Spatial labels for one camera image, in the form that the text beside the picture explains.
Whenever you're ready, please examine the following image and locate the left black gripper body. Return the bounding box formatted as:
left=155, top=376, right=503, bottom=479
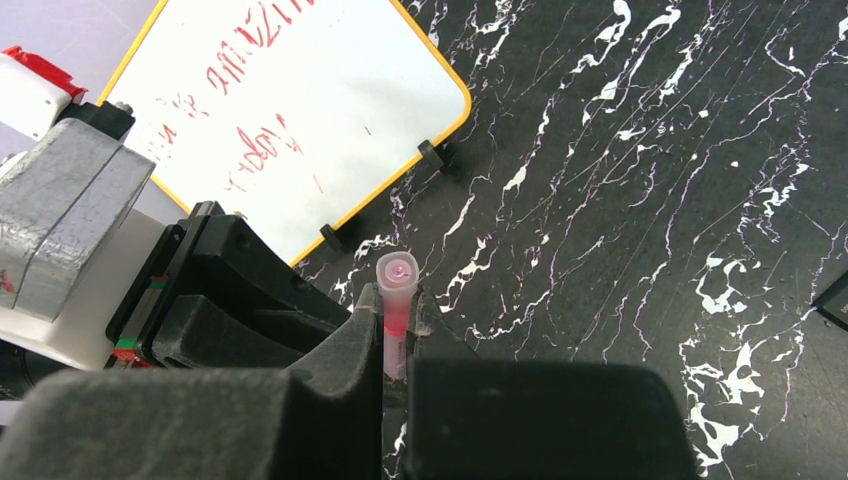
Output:
left=105, top=201, right=349, bottom=369

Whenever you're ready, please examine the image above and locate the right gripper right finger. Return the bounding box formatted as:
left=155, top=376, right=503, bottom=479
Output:
left=404, top=290, right=697, bottom=479

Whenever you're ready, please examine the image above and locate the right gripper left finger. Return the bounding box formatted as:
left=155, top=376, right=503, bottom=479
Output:
left=1, top=284, right=383, bottom=479

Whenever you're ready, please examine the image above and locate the small pink pen cap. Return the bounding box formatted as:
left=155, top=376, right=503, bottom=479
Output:
left=376, top=251, right=420, bottom=336

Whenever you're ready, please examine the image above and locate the pink pen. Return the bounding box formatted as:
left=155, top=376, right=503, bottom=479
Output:
left=383, top=326, right=408, bottom=381

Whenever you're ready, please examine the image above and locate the black green highlighter pen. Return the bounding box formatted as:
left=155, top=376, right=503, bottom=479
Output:
left=812, top=272, right=848, bottom=331

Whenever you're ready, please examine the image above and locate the yellow framed whiteboard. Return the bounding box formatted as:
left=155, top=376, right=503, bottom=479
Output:
left=102, top=0, right=472, bottom=264

